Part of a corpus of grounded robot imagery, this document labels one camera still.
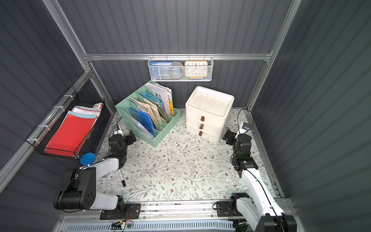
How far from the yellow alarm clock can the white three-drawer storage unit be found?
0.10 m

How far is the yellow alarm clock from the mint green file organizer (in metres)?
0.22

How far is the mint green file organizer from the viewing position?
0.91m

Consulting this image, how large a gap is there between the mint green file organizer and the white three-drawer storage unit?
180 millimetres

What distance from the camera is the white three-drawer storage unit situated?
880mm

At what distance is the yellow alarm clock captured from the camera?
2.92ft
